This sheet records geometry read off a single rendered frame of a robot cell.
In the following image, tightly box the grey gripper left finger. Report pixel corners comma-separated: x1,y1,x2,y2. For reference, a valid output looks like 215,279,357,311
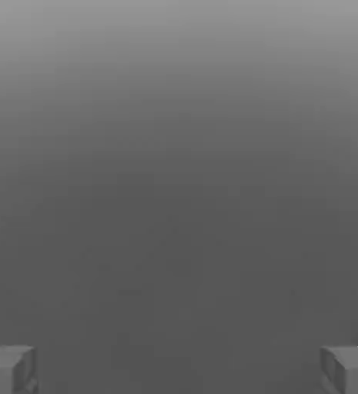
0,344,39,394

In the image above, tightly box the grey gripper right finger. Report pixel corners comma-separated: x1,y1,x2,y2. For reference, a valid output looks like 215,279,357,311
319,345,358,394

